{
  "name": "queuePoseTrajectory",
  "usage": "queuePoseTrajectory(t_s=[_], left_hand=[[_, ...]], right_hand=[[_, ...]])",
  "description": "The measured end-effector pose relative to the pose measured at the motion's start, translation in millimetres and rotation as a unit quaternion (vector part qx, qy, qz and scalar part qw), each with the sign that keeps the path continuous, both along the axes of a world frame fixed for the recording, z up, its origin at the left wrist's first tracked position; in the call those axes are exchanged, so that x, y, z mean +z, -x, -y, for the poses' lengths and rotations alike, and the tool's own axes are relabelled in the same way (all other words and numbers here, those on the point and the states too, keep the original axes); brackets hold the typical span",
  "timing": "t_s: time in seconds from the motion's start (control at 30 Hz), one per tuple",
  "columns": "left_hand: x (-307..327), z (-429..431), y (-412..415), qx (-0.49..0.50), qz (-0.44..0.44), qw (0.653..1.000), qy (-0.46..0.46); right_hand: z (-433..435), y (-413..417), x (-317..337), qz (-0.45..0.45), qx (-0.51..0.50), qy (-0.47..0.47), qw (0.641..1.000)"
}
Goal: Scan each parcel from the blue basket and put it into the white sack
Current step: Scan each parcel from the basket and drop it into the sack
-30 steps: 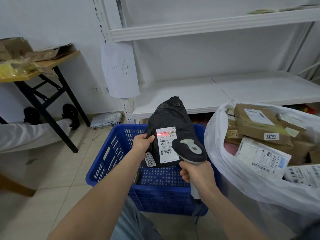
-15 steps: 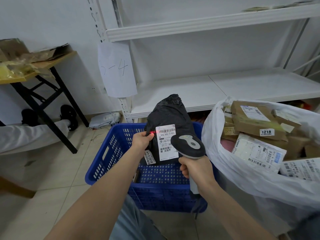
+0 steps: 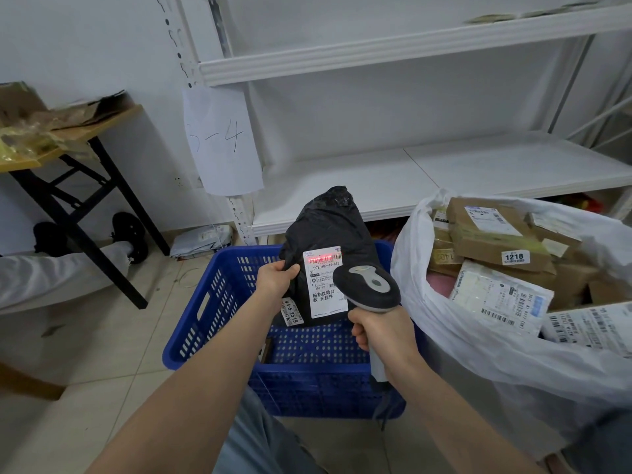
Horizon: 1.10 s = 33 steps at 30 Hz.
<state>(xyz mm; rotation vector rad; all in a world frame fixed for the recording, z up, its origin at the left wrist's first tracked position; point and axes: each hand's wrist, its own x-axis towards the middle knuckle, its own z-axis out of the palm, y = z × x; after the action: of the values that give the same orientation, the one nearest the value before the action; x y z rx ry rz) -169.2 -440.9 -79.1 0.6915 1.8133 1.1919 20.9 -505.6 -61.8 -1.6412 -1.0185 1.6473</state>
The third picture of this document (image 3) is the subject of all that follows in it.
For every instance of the person's right hand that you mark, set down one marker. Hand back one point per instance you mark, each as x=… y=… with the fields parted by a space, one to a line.
x=395 y=340

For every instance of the wooden folding table black legs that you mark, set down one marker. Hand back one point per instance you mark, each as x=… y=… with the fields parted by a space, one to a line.
x=99 y=130

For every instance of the black plastic mailer bag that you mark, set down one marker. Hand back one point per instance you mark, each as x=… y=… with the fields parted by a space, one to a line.
x=326 y=227

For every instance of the grey plastic mailer bag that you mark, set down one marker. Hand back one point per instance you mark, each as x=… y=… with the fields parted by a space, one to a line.
x=197 y=241

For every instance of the grey handheld barcode scanner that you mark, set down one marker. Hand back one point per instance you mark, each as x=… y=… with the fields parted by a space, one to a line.
x=365 y=286

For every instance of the person's left hand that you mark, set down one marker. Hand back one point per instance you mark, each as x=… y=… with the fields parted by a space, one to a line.
x=274 y=283

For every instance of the person's sandal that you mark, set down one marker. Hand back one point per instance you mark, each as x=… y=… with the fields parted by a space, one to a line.
x=558 y=466

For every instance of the white paper sign sheet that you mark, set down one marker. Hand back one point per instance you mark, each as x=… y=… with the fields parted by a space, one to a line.
x=222 y=162

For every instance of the kraft box grey printed letters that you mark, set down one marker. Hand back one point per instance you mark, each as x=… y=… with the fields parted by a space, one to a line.
x=553 y=227

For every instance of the white plastic mailer blue tag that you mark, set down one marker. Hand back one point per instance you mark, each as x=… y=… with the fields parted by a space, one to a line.
x=494 y=296

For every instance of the person's left forearm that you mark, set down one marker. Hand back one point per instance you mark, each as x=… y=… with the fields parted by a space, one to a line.
x=187 y=399

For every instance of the white woven sack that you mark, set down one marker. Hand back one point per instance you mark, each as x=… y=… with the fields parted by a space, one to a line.
x=469 y=350

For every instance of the white metal shelf rack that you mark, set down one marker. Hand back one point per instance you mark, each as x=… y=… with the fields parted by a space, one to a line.
x=345 y=187
x=600 y=118

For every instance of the person's right forearm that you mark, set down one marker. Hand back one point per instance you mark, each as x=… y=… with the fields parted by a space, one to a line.
x=454 y=429

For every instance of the crumpled yellowish paper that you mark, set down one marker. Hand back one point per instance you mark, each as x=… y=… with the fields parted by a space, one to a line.
x=24 y=140

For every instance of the person's left leg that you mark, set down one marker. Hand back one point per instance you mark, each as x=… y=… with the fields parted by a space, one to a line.
x=257 y=444

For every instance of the wooden chair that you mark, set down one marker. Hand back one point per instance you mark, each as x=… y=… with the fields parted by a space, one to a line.
x=29 y=382

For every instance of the blue plastic crate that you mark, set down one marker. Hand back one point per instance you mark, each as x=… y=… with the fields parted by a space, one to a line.
x=321 y=389

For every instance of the pink mailer bag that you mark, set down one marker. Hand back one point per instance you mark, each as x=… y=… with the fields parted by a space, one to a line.
x=442 y=286

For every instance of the brown packets on table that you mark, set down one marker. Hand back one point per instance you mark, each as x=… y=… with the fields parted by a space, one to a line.
x=20 y=103

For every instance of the stack of flattened cardboard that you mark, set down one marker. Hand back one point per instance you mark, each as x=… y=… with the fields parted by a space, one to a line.
x=94 y=110

